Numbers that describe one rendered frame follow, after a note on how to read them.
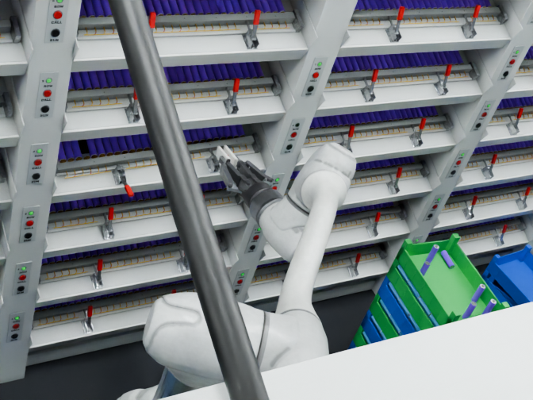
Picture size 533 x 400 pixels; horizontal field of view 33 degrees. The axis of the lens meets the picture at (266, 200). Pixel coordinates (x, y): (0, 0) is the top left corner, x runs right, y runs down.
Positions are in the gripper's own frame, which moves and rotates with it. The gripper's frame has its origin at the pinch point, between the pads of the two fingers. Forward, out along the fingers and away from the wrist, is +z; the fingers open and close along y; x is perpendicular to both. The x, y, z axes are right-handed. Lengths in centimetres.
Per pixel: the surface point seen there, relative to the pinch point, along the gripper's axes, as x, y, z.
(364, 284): -76, 81, 17
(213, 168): -5.7, -1.0, 3.5
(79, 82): 19.0, -37.9, 9.8
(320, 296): -77, 62, 17
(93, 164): -2.9, -33.2, 7.5
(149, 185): -8.8, -18.8, 3.9
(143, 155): -2.4, -19.3, 8.4
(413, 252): -34, 65, -14
